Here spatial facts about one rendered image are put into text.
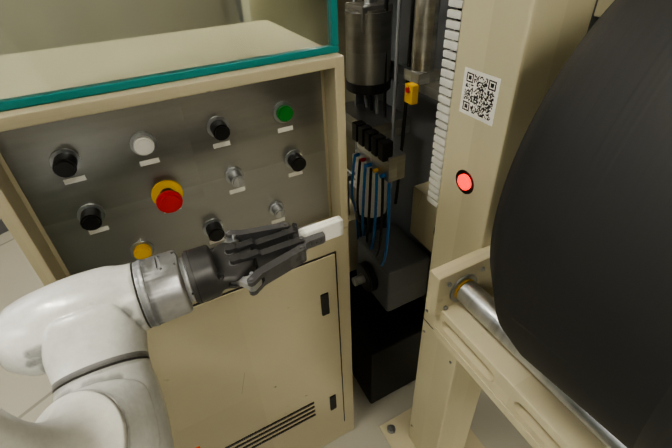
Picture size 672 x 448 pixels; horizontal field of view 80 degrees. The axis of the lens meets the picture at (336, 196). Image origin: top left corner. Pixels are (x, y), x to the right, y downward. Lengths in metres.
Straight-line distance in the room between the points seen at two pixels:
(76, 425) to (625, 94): 0.54
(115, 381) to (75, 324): 0.08
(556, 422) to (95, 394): 0.58
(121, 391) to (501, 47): 0.64
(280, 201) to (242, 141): 0.16
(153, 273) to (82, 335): 0.10
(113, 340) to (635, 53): 0.57
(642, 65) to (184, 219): 0.69
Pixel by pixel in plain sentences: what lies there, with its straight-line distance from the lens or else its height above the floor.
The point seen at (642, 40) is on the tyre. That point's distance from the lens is 0.39.
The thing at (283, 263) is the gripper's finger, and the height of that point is 1.07.
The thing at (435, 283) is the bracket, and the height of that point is 0.93.
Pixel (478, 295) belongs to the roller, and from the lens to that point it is 0.74.
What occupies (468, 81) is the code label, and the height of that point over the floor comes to 1.24.
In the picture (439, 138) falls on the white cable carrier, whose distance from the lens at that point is 0.80.
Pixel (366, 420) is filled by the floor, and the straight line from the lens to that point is 1.62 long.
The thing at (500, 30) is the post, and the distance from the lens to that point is 0.65.
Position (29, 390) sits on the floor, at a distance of 2.10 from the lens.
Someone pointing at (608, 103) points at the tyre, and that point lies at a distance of 0.37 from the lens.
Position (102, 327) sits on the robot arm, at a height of 1.08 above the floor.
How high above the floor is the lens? 1.45
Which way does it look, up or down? 34 degrees down
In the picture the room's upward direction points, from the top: 3 degrees counter-clockwise
